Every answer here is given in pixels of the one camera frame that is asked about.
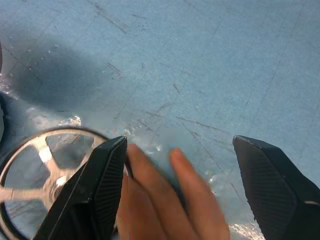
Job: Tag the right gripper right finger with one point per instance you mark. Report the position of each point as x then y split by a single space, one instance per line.
275 190

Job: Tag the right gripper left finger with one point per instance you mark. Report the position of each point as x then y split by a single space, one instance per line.
85 200

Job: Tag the person's bare hand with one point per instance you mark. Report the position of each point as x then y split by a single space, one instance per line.
155 210

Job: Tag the silver spoked motor rotor cover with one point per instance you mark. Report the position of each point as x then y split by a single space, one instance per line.
50 165

